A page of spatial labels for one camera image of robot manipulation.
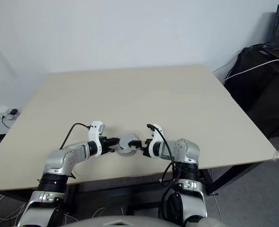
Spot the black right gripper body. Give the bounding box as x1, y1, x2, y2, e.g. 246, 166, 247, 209
140, 139, 154, 157

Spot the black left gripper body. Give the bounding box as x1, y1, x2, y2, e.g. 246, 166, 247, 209
100, 136, 113, 155

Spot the silver motor lid circuit board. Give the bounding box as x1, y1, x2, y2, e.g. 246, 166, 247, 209
119, 133, 140, 154

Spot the grey robot torso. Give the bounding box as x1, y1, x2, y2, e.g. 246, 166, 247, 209
65, 207, 226, 227

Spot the white power strip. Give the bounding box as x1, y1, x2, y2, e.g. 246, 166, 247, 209
0, 106, 21, 119

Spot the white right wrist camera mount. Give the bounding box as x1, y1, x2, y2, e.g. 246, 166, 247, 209
145, 123, 165, 159

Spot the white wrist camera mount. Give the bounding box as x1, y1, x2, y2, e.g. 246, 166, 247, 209
87, 121, 106, 158
145, 123, 165, 159

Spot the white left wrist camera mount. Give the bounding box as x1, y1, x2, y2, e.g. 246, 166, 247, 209
87, 121, 106, 158

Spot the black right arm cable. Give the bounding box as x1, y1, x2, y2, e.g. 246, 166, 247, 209
146, 123, 181, 227

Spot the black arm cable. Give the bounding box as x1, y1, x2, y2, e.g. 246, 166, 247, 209
146, 123, 181, 227
59, 122, 91, 151

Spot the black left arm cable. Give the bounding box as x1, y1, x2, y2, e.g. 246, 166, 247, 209
59, 122, 91, 151

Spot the black metal table frame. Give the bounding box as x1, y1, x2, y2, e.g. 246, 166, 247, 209
2, 161, 259, 216

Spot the black cabinet with cables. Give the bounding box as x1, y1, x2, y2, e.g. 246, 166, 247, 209
224, 43, 279, 138

